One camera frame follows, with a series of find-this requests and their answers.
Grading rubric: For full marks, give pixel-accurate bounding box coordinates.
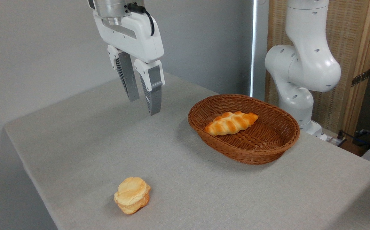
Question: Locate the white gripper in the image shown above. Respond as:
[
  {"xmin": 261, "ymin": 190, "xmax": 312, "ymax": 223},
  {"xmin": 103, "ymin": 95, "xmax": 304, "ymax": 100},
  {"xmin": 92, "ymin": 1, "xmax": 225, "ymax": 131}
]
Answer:
[{"xmin": 87, "ymin": 0, "xmax": 166, "ymax": 116}]

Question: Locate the braided golden bread loaf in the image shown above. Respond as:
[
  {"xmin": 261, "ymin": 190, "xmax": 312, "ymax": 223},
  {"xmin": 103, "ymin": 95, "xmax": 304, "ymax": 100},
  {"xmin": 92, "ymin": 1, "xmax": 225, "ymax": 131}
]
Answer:
[{"xmin": 204, "ymin": 111, "xmax": 259, "ymax": 136}]

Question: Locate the round pale bread bun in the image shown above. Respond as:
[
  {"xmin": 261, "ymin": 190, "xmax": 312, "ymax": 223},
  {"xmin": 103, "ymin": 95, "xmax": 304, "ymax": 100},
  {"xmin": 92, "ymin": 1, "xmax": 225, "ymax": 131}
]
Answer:
[{"xmin": 114, "ymin": 177, "xmax": 151, "ymax": 215}]

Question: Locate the brown wicker oval basket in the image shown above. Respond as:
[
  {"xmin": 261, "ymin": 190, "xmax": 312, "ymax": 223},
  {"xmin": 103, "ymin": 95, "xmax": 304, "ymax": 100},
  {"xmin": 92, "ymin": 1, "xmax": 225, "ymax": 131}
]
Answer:
[{"xmin": 188, "ymin": 94, "xmax": 300, "ymax": 165}]

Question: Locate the white power strip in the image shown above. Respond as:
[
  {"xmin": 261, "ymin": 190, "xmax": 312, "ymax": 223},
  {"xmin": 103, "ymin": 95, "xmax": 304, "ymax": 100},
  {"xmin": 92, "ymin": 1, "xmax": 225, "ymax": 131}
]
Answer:
[{"xmin": 327, "ymin": 129, "xmax": 347, "ymax": 147}]

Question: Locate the dark metal screen hinge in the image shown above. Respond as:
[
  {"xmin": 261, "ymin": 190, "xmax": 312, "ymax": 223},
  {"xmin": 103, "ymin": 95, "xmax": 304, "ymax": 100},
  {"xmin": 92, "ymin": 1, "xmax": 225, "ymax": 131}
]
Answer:
[{"xmin": 351, "ymin": 69, "xmax": 370, "ymax": 87}]

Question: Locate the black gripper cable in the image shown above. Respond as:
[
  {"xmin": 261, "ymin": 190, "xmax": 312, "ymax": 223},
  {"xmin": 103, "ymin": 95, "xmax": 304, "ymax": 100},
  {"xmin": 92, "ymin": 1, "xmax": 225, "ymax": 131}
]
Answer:
[{"xmin": 127, "ymin": 3, "xmax": 155, "ymax": 36}]

